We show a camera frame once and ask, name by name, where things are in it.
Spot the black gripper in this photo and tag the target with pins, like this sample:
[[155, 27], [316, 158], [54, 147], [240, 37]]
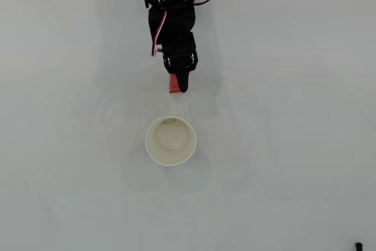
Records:
[[180, 60]]

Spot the red foam cube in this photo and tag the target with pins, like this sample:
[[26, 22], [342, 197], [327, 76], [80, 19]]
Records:
[[173, 85]]

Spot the tan paper cup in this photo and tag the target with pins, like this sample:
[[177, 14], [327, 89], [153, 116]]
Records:
[[155, 154]]

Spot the small black round object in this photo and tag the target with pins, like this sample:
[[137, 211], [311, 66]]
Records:
[[358, 247]]

